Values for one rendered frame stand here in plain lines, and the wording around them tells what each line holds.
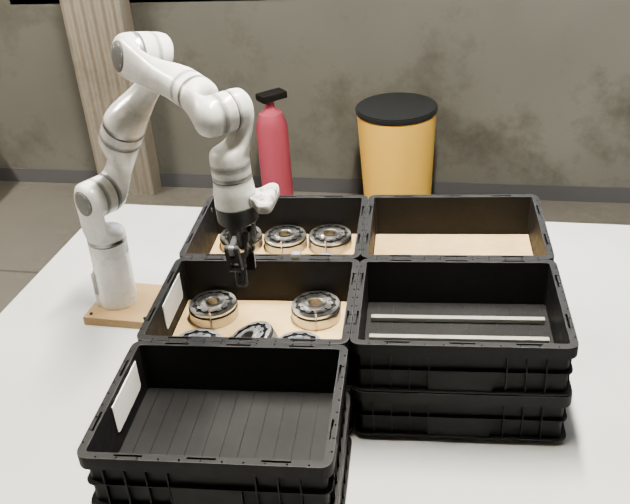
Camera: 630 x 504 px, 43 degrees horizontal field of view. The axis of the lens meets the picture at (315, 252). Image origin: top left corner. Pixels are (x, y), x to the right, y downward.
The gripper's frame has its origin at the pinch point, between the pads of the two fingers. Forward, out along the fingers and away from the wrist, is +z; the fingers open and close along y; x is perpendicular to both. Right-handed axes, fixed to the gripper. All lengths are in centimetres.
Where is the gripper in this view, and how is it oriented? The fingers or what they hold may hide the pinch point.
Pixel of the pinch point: (245, 270)
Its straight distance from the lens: 149.3
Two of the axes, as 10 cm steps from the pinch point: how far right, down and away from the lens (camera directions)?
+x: 9.8, 0.1, -1.8
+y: -1.7, 5.0, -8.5
